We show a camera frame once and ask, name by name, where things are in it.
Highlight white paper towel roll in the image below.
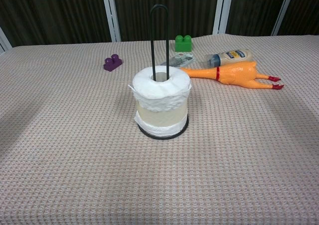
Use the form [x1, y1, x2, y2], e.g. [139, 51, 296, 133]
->
[128, 65, 192, 138]

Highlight textured beige tablecloth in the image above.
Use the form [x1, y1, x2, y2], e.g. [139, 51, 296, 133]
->
[0, 33, 319, 225]

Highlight flat printed snack packet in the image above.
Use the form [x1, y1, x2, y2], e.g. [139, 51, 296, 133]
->
[160, 52, 197, 69]

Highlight purple toy building block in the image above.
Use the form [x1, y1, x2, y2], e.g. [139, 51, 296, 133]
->
[103, 53, 123, 72]

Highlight green toy building block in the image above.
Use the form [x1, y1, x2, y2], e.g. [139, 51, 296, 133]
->
[174, 34, 193, 53]

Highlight orange rubber chicken toy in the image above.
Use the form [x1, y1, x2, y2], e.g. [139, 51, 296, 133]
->
[179, 61, 285, 90]

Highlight mayonnaise squeeze bottle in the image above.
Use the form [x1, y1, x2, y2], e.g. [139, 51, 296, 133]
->
[203, 48, 257, 68]

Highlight black wire towel holder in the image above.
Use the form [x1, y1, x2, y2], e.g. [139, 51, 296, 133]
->
[138, 4, 189, 141]

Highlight white metal frame post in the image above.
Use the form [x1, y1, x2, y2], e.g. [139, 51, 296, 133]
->
[271, 0, 297, 36]
[0, 26, 12, 54]
[100, 0, 122, 42]
[213, 0, 235, 35]

